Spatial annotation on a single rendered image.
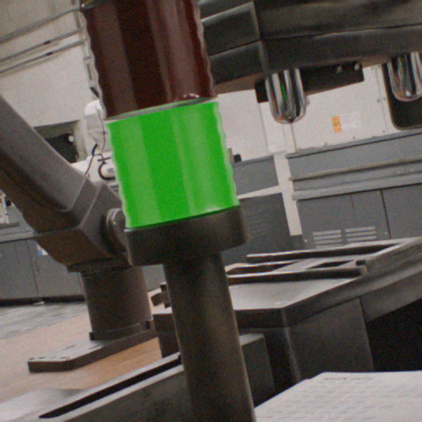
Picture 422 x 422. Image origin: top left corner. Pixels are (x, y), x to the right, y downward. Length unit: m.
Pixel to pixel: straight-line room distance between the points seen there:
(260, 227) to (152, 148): 7.62
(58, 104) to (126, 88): 11.87
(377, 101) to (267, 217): 2.08
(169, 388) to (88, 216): 0.51
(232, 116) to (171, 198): 9.58
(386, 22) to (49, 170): 0.42
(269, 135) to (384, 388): 9.11
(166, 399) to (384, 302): 0.17
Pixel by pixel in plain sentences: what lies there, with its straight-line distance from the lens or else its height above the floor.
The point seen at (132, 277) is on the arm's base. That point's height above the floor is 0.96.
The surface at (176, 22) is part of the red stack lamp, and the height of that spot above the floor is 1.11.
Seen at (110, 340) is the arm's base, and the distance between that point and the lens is 0.98.
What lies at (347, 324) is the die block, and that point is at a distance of 0.55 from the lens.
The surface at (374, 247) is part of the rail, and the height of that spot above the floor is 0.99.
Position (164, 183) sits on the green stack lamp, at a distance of 0.30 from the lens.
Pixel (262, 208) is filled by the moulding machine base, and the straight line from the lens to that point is 7.96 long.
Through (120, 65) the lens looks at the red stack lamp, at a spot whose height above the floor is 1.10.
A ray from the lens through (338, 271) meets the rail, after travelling 0.57.
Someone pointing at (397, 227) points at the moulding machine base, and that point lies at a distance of 6.24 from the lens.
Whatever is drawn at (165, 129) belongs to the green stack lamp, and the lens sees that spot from 0.30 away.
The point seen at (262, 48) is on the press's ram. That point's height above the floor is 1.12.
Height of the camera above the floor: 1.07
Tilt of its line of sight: 3 degrees down
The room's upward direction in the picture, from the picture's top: 12 degrees counter-clockwise
